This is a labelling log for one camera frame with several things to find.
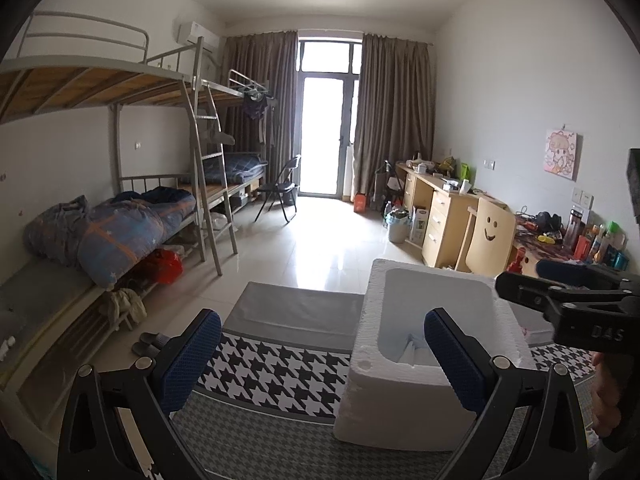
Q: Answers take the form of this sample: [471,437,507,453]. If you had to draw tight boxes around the pale yellow cloth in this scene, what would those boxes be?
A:
[99,287,149,332]

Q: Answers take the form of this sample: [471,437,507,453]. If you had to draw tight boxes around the folded dark blue quilt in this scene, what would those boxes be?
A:
[219,152,269,184]

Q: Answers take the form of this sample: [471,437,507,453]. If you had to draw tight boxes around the dark hanging clothes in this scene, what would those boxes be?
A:
[239,85,279,147]

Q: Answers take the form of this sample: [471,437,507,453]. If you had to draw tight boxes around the row of toiletry bottles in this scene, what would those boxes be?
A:
[575,221,632,269]

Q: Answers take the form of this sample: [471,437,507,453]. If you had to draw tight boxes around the grey mattress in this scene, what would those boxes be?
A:
[0,255,97,358]

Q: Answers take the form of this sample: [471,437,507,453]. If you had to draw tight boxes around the red plastic bag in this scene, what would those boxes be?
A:
[141,248,184,287]

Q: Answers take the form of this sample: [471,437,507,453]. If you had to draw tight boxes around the glass balcony door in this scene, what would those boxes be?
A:
[297,37,364,199]

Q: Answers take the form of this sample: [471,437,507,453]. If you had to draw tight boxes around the light wooden desk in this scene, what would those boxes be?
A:
[395,161,509,269]

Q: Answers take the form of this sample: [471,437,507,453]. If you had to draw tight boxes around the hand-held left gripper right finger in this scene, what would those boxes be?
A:
[424,307,588,480]

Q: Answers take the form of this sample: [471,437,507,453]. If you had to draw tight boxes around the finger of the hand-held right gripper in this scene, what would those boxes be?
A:
[495,271,563,313]
[536,258,596,287]

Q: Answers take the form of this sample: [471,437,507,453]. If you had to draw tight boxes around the grey metal bed ladder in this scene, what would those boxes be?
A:
[186,35,239,277]

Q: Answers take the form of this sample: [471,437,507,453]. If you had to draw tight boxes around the white air conditioner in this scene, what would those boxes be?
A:
[175,20,221,54]

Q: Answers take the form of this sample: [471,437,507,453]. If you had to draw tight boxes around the white bucket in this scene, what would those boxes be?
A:
[385,208,412,245]

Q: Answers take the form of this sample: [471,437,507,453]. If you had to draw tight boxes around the white foam box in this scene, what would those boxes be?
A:
[334,258,535,453]

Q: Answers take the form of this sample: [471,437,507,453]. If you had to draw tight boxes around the crumpled grey-blue quilt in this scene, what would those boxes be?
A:
[22,195,92,269]

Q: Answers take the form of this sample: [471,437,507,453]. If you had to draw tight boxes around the blue plaid quilt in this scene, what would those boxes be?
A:
[79,186,197,289]

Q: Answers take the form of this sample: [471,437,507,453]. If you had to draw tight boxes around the cartoon wall poster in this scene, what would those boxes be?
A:
[542,128,578,182]

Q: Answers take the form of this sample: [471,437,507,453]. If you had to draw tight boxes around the tall white roll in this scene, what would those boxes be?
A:
[342,144,356,202]

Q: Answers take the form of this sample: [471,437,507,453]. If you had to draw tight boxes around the person's right hand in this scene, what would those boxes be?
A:
[591,352,627,441]

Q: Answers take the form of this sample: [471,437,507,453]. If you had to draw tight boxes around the pale blue cloth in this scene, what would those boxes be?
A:
[399,332,432,362]

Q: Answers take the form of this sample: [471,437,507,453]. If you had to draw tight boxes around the brown curtain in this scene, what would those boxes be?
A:
[220,31,300,198]
[353,32,437,207]

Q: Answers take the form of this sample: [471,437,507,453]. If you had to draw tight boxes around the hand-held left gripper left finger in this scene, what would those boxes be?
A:
[57,307,223,480]

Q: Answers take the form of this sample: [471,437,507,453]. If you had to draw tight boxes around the grey metal bunk bed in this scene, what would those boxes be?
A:
[0,10,238,461]
[192,67,275,213]

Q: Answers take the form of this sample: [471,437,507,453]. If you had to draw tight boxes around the black headphones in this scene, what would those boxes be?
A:
[535,212,564,234]

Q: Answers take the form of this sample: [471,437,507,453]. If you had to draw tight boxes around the white and green box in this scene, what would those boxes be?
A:
[408,206,430,246]

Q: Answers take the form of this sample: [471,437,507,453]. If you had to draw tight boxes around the houndstooth printed blanket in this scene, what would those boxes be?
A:
[165,281,601,480]

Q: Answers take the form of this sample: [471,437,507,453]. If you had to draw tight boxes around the black folding chair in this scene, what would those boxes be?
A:
[253,154,303,225]

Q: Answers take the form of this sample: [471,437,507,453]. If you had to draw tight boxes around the dark water bottle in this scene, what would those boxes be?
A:
[563,208,586,252]

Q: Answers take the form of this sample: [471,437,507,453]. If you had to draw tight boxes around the wooden chair with smiley face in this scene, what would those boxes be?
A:
[453,195,517,274]

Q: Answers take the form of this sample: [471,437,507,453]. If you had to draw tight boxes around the red toy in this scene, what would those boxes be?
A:
[507,249,534,274]

